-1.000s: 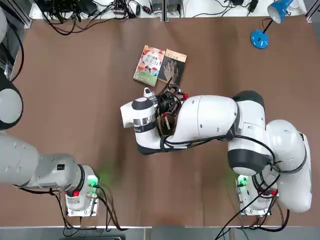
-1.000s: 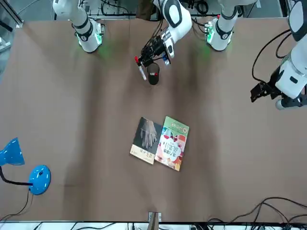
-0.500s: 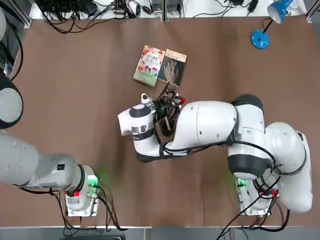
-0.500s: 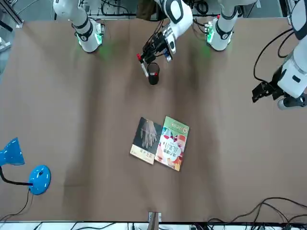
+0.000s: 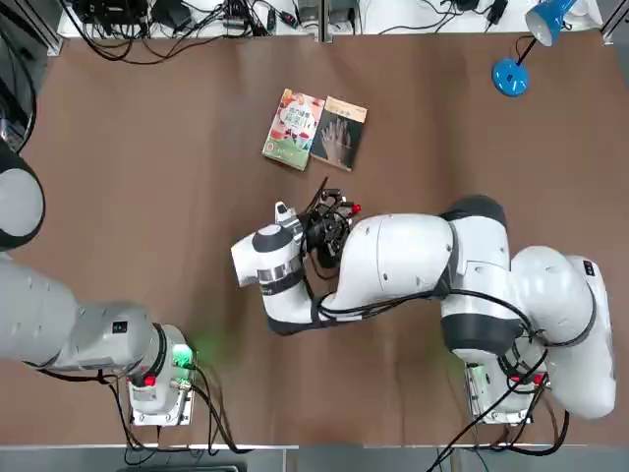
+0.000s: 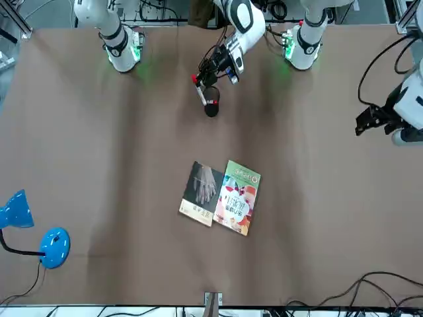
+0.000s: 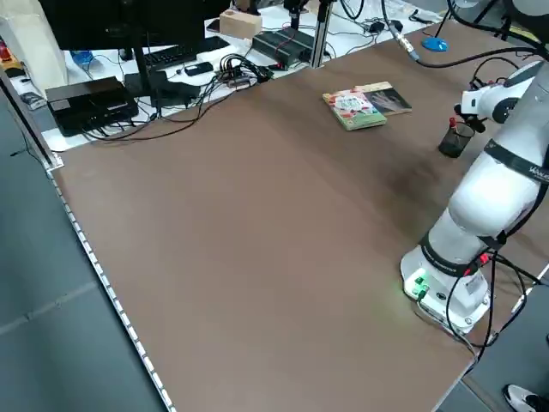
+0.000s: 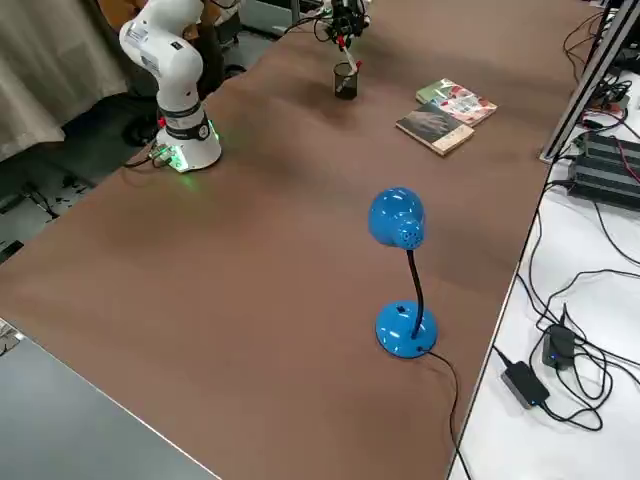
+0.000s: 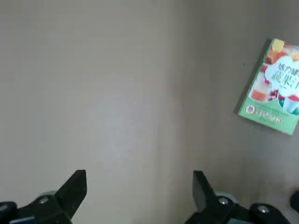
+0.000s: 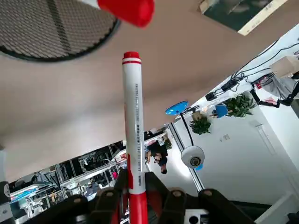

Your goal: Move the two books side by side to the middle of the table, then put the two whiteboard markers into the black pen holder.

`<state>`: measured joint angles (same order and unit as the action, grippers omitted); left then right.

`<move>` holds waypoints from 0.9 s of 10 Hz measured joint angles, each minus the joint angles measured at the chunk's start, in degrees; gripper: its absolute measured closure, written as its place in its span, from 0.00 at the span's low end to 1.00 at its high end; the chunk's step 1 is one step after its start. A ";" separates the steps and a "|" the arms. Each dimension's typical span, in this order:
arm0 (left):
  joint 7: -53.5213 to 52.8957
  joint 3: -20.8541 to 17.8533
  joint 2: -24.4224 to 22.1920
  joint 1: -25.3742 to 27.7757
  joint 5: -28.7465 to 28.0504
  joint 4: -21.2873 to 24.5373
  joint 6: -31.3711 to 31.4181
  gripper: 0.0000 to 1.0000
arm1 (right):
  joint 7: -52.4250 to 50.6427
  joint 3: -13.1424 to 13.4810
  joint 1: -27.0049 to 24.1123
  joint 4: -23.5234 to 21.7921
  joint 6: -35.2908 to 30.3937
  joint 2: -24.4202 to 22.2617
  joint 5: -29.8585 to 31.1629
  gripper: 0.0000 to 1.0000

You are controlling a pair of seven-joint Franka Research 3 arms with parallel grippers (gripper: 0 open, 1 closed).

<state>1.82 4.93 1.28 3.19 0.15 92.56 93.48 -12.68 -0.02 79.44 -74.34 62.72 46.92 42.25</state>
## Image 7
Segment colourful green cover book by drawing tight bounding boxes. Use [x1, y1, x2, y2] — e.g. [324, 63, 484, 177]
[322, 88, 388, 132]

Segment usb hub with cables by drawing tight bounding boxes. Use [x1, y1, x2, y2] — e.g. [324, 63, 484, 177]
[218, 55, 275, 90]

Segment black finned power supply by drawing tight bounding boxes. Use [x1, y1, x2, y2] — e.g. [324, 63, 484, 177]
[251, 29, 317, 70]

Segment black flat box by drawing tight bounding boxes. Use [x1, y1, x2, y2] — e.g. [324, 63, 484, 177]
[45, 76, 140, 137]

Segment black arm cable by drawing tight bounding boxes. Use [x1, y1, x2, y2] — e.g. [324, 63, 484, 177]
[380, 0, 549, 69]

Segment black base cable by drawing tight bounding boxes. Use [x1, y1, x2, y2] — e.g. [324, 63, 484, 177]
[445, 251, 549, 357]

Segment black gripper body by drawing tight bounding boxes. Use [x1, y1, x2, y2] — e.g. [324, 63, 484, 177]
[455, 104, 488, 133]

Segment wooden box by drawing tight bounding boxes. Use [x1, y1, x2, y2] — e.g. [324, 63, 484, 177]
[219, 9, 262, 39]

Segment black mesh pen holder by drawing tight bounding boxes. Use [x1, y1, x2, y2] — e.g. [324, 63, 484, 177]
[437, 122, 476, 159]

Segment aluminium post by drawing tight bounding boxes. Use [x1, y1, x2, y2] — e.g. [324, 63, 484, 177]
[309, 0, 336, 70]

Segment black monitor with stand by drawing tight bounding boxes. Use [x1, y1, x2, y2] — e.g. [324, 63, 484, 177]
[38, 0, 206, 109]

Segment blue desk lamp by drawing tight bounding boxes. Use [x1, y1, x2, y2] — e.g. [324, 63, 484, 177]
[421, 37, 450, 53]

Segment person's shoe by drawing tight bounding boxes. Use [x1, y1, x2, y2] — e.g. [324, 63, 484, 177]
[502, 384, 549, 412]

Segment black keyboard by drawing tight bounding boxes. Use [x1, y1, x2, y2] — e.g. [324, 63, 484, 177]
[143, 36, 231, 72]

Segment dark book with hands cover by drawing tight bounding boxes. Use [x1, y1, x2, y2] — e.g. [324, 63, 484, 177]
[355, 81, 413, 117]

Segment black loose table cable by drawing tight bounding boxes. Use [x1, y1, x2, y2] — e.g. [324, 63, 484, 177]
[85, 72, 224, 145]

